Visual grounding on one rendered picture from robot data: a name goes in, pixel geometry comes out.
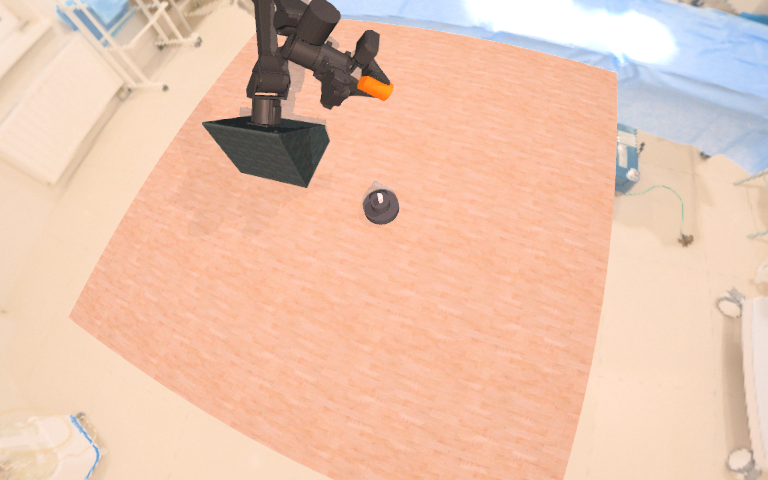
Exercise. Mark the dark grey round pedestal with silver shaft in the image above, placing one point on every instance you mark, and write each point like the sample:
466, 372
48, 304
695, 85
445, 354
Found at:
381, 206

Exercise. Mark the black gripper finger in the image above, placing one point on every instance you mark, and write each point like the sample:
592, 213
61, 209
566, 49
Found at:
373, 70
354, 91

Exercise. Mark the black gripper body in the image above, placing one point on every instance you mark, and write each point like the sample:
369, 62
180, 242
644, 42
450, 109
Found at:
366, 50

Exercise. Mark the orange knob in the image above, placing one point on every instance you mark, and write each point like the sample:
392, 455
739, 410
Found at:
375, 88

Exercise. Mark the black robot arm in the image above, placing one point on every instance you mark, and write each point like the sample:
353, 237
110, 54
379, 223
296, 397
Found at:
306, 28

